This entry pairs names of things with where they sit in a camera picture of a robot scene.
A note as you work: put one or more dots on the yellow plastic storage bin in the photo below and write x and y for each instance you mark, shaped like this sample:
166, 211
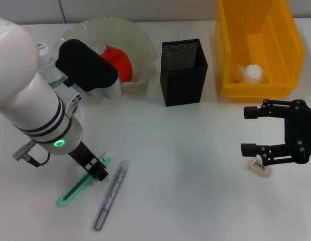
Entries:
245, 88

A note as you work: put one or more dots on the clear green-label water bottle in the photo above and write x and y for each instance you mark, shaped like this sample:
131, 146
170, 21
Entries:
43, 50

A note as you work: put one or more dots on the beige eraser with barcode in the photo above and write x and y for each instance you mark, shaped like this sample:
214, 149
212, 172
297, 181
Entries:
253, 172

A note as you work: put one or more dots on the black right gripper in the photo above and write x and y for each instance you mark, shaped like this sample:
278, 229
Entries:
301, 130

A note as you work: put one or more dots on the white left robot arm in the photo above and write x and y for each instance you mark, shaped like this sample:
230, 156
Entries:
24, 100

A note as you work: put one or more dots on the black mesh pen holder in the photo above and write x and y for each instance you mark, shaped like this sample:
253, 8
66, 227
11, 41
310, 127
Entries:
183, 85

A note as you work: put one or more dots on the orange fruit with stem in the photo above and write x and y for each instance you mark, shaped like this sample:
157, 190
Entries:
122, 67

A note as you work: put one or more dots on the translucent green wavy fruit plate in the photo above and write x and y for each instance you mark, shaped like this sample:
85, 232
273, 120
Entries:
135, 37

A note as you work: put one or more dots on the mint green utility knife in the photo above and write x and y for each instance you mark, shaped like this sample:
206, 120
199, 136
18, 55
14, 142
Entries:
69, 194

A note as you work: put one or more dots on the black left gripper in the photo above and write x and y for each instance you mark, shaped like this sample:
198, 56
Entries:
81, 154

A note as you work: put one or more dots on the grey silver marker pen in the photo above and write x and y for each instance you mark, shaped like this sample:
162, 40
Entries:
112, 193

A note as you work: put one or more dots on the white paper ball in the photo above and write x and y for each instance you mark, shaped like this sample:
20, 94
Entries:
253, 72

